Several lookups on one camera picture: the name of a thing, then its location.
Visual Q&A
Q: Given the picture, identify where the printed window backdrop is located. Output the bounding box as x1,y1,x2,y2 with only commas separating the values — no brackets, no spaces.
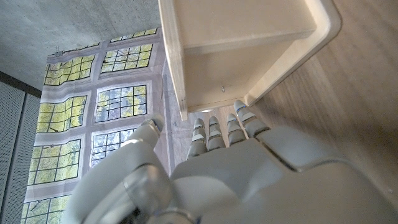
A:
20,27,206,224

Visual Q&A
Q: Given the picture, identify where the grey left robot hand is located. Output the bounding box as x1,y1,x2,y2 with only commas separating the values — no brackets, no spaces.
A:
60,100,398,224

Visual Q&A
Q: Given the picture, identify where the wooden box with slot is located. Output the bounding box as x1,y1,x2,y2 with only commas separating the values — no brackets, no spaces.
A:
157,0,343,121

